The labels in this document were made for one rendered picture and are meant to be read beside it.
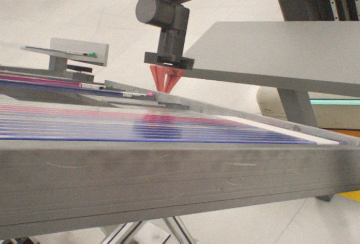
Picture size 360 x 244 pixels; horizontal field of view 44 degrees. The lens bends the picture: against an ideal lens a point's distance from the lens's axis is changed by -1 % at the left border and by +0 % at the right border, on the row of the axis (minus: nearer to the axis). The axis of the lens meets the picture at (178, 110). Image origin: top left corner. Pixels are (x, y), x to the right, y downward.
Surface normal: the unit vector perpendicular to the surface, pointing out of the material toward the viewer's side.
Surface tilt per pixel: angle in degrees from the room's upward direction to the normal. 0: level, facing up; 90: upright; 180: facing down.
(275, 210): 0
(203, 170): 90
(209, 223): 0
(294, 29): 0
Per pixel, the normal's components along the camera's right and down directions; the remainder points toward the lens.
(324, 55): -0.39, -0.75
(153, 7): -0.62, -0.04
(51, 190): 0.66, 0.18
